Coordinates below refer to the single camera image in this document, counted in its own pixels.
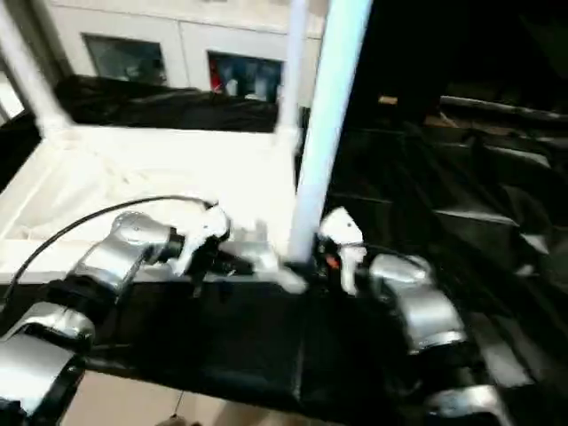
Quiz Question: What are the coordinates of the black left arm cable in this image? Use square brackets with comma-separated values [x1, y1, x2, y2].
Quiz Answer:
[0, 195, 219, 304]

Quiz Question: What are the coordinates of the grey left robot foot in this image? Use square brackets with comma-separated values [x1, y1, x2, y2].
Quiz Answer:
[163, 413, 207, 426]

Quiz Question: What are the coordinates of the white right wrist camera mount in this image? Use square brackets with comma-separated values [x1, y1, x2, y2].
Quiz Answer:
[317, 207, 367, 296]

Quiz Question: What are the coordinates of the black mat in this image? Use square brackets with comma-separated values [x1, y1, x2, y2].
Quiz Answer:
[0, 73, 568, 426]

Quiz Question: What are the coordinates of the white cabinet with glass doors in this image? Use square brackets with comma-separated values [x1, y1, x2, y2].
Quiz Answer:
[44, 0, 325, 103]

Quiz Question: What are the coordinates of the grey curtain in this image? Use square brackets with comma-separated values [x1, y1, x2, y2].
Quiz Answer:
[13, 0, 72, 90]

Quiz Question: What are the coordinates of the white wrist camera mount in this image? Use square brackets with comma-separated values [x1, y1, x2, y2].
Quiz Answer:
[177, 204, 234, 278]
[317, 207, 367, 296]

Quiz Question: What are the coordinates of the white plastic table leg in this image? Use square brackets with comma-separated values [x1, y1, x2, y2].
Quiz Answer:
[286, 0, 374, 264]
[277, 0, 312, 147]
[0, 0, 74, 145]

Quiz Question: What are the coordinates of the black metal bar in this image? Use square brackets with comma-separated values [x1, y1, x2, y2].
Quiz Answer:
[439, 94, 568, 127]

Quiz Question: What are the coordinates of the white plastic table top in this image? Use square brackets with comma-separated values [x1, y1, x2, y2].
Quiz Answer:
[0, 124, 312, 296]

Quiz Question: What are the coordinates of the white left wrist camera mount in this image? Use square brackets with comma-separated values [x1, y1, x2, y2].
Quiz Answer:
[177, 204, 234, 278]

